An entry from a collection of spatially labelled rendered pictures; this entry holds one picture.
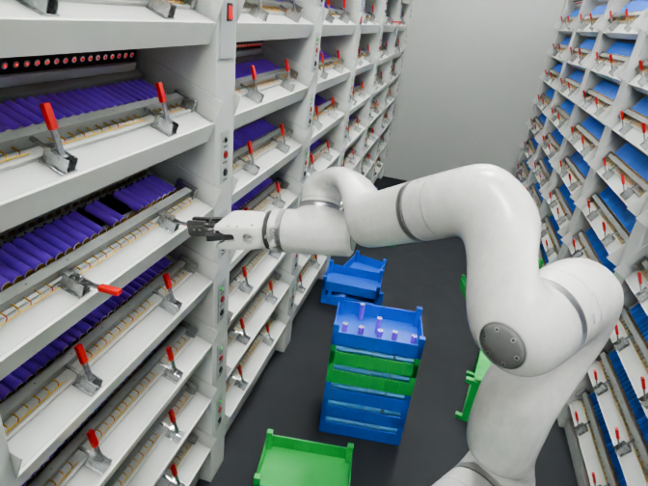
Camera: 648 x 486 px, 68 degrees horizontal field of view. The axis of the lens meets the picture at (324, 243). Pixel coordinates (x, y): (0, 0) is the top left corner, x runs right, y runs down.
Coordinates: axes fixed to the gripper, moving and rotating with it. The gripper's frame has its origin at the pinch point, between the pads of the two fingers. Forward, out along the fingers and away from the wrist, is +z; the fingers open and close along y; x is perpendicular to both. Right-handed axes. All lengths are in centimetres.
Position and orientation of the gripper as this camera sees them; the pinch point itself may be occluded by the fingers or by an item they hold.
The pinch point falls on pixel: (200, 226)
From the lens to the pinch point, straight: 100.3
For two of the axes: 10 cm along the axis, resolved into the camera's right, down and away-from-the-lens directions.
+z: -9.6, -0.6, 2.6
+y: 2.6, -4.0, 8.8
